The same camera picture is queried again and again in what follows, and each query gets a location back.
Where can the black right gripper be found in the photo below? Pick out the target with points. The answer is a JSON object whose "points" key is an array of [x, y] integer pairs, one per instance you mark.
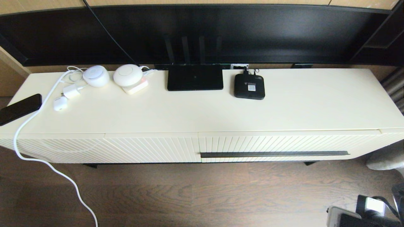
{"points": [[374, 205]]}

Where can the cream cabinet drawer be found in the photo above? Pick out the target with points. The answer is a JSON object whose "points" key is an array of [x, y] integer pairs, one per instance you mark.
{"points": [[284, 142]]}

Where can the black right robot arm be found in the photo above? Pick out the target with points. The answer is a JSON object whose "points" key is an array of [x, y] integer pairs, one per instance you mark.
{"points": [[400, 197]]}

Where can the black metal bracket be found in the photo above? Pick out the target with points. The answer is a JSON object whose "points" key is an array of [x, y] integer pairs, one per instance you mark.
{"points": [[310, 163]]}

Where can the cream TV cabinet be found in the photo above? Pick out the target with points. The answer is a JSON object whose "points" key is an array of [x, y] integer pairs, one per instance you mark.
{"points": [[189, 110]]}

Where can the grey plush cushion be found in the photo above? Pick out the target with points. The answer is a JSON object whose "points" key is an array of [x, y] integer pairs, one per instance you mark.
{"points": [[386, 159]]}

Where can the grey curtain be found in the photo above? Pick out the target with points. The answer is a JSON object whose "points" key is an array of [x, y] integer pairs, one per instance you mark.
{"points": [[396, 91]]}

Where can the black television foot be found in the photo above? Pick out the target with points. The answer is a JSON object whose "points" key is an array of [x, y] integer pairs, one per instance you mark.
{"points": [[301, 66]]}

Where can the black shelf unit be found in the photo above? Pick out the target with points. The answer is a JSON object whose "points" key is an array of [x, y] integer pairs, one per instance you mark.
{"points": [[389, 34]]}

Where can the black set-top box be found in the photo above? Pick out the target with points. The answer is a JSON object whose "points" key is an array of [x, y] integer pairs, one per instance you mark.
{"points": [[243, 89]]}

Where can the black television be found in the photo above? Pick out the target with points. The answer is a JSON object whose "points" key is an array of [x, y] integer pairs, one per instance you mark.
{"points": [[252, 31]]}

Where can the black router with antennas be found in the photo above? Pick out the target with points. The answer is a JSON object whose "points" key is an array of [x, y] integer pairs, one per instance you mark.
{"points": [[195, 78]]}

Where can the pink white base block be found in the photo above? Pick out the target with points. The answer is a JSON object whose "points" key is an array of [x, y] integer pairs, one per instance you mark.
{"points": [[137, 90]]}

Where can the white dome lamp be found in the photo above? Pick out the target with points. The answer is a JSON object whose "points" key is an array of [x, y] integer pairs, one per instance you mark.
{"points": [[127, 75]]}

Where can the white round speaker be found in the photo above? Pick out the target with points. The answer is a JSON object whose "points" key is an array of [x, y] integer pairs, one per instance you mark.
{"points": [[96, 76]]}

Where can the white charger adapter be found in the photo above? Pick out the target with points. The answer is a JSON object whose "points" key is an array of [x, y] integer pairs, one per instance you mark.
{"points": [[72, 91]]}

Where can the white earbuds case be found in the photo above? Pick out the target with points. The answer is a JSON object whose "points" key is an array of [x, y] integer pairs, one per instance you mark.
{"points": [[60, 103]]}

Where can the black smartphone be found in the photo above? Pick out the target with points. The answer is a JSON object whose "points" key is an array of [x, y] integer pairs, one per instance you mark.
{"points": [[19, 109]]}

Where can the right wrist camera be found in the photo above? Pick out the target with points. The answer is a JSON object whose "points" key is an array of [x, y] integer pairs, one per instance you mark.
{"points": [[334, 217]]}

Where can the white wall socket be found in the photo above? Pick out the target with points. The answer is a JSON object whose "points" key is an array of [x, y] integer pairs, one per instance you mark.
{"points": [[239, 66]]}

